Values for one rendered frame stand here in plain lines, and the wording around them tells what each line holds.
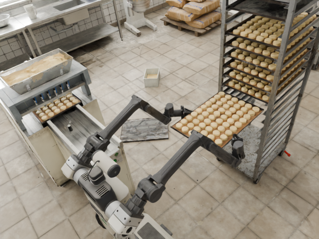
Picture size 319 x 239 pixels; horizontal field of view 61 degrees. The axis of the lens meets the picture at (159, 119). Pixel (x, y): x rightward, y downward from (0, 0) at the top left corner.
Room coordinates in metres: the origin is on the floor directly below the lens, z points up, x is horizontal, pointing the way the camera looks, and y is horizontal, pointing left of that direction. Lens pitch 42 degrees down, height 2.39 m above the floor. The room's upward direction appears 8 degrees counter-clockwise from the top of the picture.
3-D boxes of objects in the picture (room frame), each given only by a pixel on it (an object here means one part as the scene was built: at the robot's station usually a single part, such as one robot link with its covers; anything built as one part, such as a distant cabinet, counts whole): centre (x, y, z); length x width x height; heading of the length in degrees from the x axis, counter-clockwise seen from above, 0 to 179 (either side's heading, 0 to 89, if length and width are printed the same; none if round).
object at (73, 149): (2.10, 1.15, 0.87); 2.01 x 0.03 x 0.07; 37
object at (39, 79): (2.09, 0.97, 1.25); 0.56 x 0.29 x 0.14; 127
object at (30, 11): (4.62, 1.82, 0.98); 0.20 x 0.14 x 0.20; 74
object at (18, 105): (2.09, 0.97, 1.01); 0.72 x 0.33 x 0.34; 127
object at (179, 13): (5.44, -0.81, 0.32); 0.72 x 0.42 x 0.17; 38
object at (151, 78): (3.59, 0.02, 0.08); 0.30 x 0.22 x 0.16; 169
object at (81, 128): (1.69, 0.66, 0.45); 0.70 x 0.34 x 0.90; 37
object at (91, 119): (2.27, 0.92, 0.87); 2.01 x 0.03 x 0.07; 37
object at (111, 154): (1.40, 0.45, 0.77); 0.24 x 0.04 x 0.14; 127
